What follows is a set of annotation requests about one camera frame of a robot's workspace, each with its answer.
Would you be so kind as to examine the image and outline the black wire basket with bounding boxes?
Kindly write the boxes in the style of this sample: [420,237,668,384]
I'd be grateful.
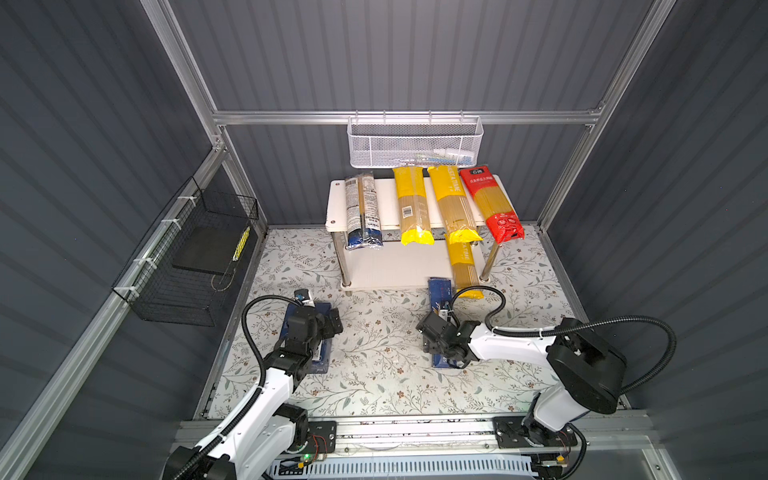
[113,178,260,327]

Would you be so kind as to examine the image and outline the floral table mat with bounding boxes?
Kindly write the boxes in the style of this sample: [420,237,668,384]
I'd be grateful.
[206,228,555,419]

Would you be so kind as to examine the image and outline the clear blue spaghetti bag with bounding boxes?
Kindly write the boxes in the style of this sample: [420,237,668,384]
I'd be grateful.
[344,173,383,250]

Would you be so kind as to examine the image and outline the dark blue pasta box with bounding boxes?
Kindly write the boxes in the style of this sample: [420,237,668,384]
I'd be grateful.
[275,302,333,374]

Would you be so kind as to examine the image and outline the red spaghetti bag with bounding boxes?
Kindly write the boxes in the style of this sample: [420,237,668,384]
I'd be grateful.
[459,165,525,244]

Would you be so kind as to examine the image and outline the white wire mesh basket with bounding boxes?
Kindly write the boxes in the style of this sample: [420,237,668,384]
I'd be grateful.
[347,115,484,169]

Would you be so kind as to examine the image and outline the yellow Pastatime spaghetti bag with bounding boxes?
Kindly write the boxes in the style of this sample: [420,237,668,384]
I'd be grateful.
[447,243,480,291]

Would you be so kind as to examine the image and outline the yellow marker pen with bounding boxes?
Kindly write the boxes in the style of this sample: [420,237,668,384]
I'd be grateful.
[232,227,251,262]

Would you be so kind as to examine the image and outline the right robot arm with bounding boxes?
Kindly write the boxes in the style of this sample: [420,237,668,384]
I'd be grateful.
[416,285,677,446]

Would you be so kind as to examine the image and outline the pens in white basket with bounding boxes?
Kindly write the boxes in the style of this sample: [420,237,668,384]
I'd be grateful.
[393,148,476,168]

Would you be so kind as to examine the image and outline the yellow spaghetti bag label up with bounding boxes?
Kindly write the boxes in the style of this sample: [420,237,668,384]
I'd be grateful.
[394,166,434,245]

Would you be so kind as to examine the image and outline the white two-tier shelf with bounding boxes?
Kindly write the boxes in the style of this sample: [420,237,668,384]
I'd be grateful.
[325,176,500,291]

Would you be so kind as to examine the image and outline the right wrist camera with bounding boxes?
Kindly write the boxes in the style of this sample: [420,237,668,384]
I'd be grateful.
[416,311,458,343]

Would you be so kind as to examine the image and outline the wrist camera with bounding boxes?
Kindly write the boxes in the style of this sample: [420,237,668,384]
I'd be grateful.
[294,288,315,308]
[416,311,458,343]

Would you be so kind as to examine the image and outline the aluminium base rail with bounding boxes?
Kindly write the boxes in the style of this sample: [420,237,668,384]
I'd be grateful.
[300,410,660,459]

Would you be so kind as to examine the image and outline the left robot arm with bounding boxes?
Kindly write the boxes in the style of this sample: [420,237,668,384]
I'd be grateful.
[161,289,343,479]

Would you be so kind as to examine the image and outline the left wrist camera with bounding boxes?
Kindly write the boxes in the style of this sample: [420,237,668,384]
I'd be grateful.
[294,288,315,308]

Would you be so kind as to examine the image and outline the blue Barilla spaghetti box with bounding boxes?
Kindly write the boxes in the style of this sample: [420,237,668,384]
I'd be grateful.
[428,277,454,369]

